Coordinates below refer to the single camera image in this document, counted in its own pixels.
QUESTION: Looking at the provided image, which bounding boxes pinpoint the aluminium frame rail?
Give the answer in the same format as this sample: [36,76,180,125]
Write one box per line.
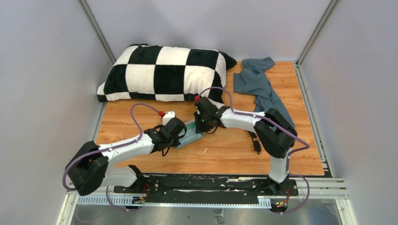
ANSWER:
[70,174,349,213]

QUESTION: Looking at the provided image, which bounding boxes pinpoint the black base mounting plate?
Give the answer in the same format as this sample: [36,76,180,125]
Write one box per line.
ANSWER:
[112,174,298,204]

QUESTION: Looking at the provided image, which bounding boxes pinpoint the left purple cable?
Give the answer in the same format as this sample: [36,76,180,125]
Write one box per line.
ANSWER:
[62,103,165,212]

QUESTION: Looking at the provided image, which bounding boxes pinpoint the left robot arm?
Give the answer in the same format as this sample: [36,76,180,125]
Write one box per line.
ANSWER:
[62,118,187,196]

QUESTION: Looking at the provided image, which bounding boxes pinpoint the black sunglasses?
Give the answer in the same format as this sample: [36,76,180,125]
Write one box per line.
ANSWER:
[248,131,261,154]

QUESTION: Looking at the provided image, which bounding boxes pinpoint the black white checkered pillow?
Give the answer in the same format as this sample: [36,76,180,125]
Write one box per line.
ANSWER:
[97,44,237,107]

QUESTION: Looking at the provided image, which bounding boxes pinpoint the grey-blue towel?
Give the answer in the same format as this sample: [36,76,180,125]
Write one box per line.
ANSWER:
[233,57,295,127]

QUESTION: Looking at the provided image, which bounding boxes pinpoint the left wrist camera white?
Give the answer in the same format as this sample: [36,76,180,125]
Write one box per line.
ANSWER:
[162,111,176,125]

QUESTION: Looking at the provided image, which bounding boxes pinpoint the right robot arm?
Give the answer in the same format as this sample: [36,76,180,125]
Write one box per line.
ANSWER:
[194,96,297,196]

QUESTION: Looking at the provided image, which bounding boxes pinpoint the grey glasses case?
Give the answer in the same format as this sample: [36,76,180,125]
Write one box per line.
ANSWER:
[175,120,204,149]

